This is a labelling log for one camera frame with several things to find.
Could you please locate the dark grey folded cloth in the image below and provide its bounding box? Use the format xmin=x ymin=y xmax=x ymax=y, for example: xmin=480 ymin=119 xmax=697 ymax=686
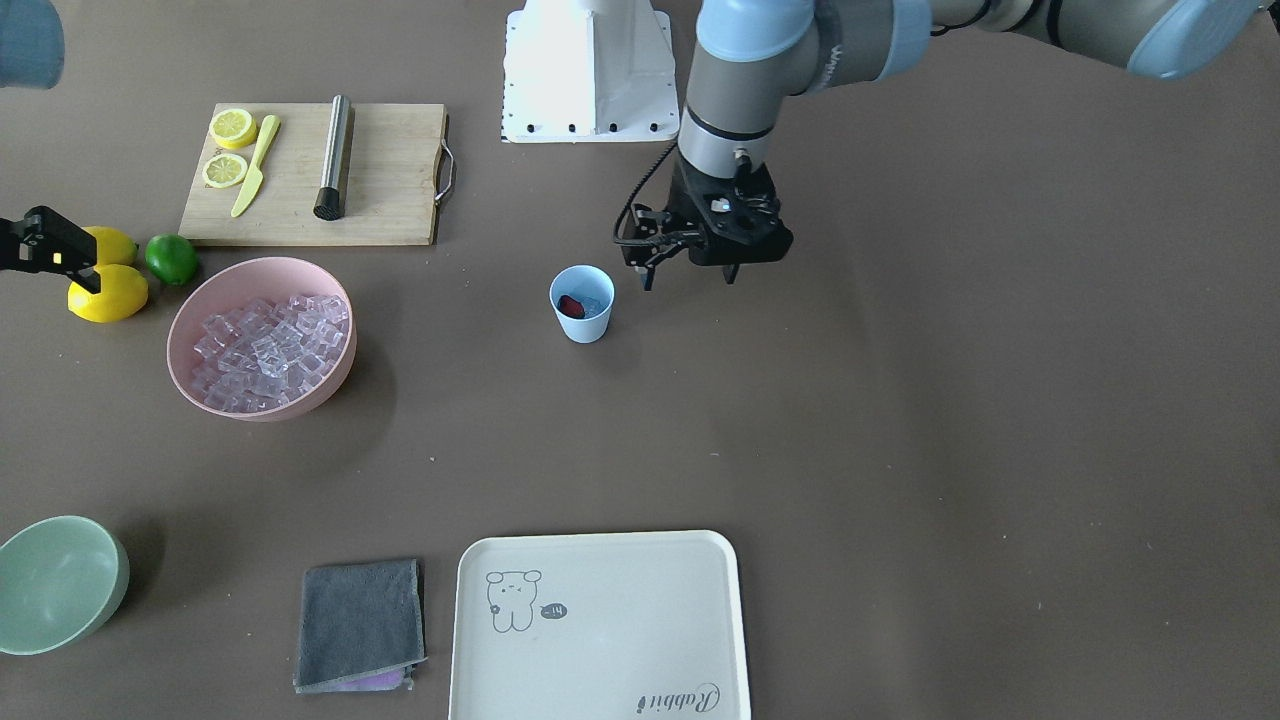
xmin=293 ymin=559 xmax=426 ymax=694

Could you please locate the pile of clear ice cubes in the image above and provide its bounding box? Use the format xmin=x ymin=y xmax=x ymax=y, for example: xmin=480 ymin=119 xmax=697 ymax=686
xmin=186 ymin=293 xmax=353 ymax=414

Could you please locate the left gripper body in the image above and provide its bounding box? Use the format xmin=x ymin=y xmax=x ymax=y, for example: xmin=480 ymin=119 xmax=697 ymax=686
xmin=668 ymin=158 xmax=794 ymax=266

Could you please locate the pink bowl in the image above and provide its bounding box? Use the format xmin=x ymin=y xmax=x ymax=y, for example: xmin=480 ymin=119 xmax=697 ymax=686
xmin=166 ymin=258 xmax=357 ymax=421

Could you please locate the ice cube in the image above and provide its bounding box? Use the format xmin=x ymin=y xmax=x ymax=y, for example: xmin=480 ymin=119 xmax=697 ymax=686
xmin=577 ymin=297 xmax=608 ymax=319

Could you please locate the mint green bowl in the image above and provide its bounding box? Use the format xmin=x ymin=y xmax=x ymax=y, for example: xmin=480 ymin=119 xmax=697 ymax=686
xmin=1 ymin=515 xmax=131 ymax=656

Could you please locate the yellow plastic knife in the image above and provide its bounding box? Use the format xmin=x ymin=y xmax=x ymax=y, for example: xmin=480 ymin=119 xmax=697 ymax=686
xmin=230 ymin=114 xmax=282 ymax=218

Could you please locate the blue plastic cup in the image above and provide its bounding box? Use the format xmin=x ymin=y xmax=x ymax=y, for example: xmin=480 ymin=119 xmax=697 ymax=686
xmin=549 ymin=265 xmax=614 ymax=343

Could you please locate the beige plastic tray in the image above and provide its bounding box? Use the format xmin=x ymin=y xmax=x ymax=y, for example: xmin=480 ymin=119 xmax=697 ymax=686
xmin=448 ymin=530 xmax=753 ymax=719

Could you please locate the wooden cutting board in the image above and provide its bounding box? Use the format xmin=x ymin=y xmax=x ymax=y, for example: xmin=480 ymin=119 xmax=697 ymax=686
xmin=178 ymin=101 xmax=451 ymax=247

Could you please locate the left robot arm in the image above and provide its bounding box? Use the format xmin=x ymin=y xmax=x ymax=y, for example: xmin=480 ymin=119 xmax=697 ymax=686
xmin=614 ymin=1 xmax=1277 ymax=290

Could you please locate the small strawberry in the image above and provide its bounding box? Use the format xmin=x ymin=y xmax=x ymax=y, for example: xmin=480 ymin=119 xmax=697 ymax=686
xmin=556 ymin=293 xmax=586 ymax=320

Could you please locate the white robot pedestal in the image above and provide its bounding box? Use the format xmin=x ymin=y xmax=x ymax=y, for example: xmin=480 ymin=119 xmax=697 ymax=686
xmin=500 ymin=1 xmax=680 ymax=143

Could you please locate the green lime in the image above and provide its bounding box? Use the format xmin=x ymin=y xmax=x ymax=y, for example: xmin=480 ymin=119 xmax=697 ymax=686
xmin=143 ymin=233 xmax=198 ymax=286

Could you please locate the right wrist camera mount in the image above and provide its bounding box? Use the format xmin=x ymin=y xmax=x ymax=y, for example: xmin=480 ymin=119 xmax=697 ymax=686
xmin=1 ymin=206 xmax=102 ymax=293

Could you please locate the yellow lemon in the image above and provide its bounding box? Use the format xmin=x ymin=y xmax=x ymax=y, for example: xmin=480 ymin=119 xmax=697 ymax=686
xmin=83 ymin=225 xmax=138 ymax=266
xmin=67 ymin=264 xmax=148 ymax=323

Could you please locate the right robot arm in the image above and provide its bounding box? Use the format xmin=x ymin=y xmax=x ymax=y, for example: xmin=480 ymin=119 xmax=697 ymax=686
xmin=1 ymin=1 xmax=65 ymax=88

